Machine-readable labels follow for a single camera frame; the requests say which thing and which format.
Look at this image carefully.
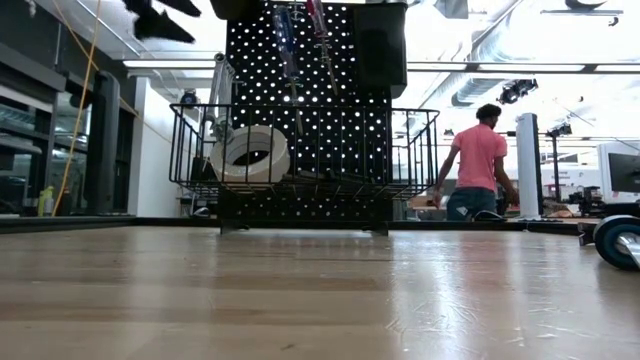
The round black lamp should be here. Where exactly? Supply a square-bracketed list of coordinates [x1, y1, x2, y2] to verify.
[178, 88, 200, 109]

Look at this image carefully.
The black teal-handled screwdriver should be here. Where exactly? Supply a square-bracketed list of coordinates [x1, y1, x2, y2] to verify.
[592, 213, 640, 272]

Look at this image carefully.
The red clear-handled screwdriver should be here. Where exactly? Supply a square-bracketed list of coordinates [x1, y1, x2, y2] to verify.
[305, 0, 340, 96]

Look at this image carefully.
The grey ceiling duct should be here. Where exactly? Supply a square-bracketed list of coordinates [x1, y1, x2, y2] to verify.
[452, 77, 501, 109]

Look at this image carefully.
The black metal pegboard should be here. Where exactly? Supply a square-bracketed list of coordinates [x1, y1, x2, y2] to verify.
[224, 0, 396, 235]

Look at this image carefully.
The white masking tape roll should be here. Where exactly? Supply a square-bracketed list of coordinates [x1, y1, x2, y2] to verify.
[209, 124, 291, 184]

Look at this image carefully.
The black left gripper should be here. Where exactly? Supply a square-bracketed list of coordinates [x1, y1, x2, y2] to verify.
[122, 0, 202, 45]

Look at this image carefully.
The white tower fan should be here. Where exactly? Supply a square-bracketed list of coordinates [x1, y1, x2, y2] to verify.
[516, 112, 544, 219]

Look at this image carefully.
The black shelving unit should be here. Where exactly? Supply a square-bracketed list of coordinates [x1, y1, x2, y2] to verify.
[0, 39, 69, 217]

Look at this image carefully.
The black wire basket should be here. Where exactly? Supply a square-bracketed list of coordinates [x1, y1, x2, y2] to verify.
[168, 103, 441, 201]

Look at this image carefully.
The black pipe post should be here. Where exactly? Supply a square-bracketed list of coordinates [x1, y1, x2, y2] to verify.
[83, 69, 122, 215]

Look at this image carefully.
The black ceiling spotlight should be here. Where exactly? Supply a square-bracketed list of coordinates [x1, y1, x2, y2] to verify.
[496, 79, 540, 107]

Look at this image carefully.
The yellow-green spray bottle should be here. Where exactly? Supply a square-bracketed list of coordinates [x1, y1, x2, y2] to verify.
[37, 184, 55, 215]

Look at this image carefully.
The black computer monitor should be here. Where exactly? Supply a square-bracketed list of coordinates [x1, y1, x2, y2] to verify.
[607, 152, 640, 195]

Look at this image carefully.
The small black screen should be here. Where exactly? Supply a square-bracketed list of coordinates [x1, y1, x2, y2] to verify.
[189, 156, 221, 184]

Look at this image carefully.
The black stand with camera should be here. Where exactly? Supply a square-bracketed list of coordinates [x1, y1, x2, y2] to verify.
[545, 123, 574, 197]

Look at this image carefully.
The person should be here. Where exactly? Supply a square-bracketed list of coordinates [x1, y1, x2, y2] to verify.
[432, 103, 521, 222]

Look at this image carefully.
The yellow cable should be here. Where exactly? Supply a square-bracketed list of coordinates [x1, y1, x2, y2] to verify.
[51, 0, 105, 217]

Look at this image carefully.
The tall black pegboard bin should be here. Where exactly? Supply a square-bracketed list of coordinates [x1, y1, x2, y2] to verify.
[352, 1, 409, 100]

